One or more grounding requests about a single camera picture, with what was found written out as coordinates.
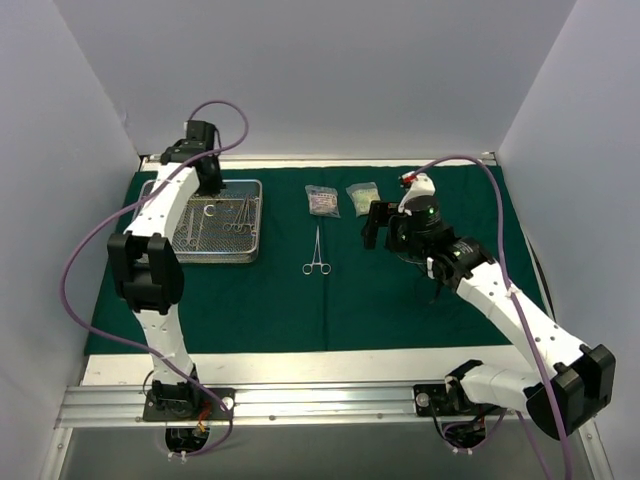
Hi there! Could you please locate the steel mesh instrument tray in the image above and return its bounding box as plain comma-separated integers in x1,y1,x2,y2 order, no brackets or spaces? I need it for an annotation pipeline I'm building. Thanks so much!
125,169,263,264

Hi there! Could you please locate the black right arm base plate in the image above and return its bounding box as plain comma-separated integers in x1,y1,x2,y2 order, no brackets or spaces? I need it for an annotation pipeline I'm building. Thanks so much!
412,383,503,417

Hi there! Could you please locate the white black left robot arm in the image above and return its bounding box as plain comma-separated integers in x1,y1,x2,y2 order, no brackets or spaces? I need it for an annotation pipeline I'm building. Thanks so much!
107,147,224,419

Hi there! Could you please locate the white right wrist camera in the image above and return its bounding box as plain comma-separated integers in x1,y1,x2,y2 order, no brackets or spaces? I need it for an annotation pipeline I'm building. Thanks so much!
398,171,436,213

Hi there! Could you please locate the aluminium frame rail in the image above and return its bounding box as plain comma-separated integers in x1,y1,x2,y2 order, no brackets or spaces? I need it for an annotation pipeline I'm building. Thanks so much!
54,374,596,429

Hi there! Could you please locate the steel needle holder clamp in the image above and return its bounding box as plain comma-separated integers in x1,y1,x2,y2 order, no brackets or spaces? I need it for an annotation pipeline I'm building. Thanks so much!
302,226,332,276

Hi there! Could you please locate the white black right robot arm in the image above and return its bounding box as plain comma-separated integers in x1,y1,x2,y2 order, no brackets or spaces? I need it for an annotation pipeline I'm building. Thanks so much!
361,196,616,439

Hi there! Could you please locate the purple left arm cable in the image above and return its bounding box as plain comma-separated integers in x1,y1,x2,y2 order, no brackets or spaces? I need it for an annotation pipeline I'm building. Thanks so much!
59,101,250,457

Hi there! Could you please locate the green packet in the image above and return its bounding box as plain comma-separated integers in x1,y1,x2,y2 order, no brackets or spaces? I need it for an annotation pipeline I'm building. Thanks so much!
346,182,380,217

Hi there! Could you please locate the steel forceps clamp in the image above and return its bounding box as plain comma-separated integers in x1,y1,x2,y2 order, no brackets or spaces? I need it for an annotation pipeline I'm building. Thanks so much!
182,205,199,248

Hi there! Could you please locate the steel haemostat clamp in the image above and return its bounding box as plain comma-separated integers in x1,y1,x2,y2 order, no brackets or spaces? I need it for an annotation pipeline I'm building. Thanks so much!
223,195,255,234

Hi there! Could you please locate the purple packet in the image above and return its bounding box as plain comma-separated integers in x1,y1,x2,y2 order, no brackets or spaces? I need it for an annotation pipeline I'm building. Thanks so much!
305,185,340,218

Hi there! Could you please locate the back aluminium rail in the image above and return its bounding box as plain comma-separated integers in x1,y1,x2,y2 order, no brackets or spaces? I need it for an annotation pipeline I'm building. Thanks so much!
139,151,499,166

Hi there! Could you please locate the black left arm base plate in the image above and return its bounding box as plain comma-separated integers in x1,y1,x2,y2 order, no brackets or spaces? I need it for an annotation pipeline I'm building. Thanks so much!
142,384,229,422

